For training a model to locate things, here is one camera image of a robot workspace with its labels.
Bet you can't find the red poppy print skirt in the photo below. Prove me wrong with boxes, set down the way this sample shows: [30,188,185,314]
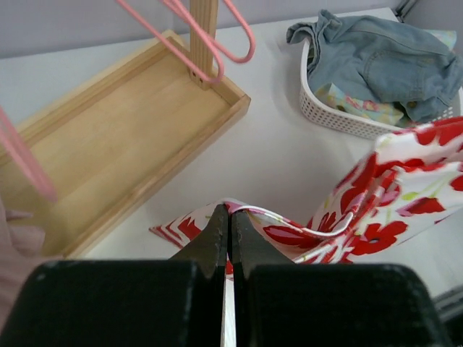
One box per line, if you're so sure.
[148,116,463,347]

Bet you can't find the pink dress on hanger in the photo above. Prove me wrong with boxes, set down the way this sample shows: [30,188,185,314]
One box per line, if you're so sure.
[1,206,63,325]

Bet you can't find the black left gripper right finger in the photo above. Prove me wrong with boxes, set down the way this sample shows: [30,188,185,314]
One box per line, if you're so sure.
[230,212,452,346]

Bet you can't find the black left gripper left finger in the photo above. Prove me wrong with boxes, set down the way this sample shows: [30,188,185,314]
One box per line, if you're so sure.
[1,205,229,346]

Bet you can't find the wooden clothes rack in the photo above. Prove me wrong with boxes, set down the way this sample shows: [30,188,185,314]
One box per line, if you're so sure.
[1,1,250,257]

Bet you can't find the pink wire hanger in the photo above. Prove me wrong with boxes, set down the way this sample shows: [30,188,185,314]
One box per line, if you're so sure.
[116,1,224,84]
[1,108,56,201]
[172,2,256,61]

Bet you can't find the blue denim garment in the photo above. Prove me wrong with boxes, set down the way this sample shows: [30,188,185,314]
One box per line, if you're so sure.
[286,9,462,123]

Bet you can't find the pastel floral folded cloth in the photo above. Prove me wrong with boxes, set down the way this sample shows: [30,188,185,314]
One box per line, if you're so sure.
[310,29,457,128]

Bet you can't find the white perforated laundry basket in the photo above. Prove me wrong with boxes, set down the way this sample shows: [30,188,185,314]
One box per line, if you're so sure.
[299,38,463,141]

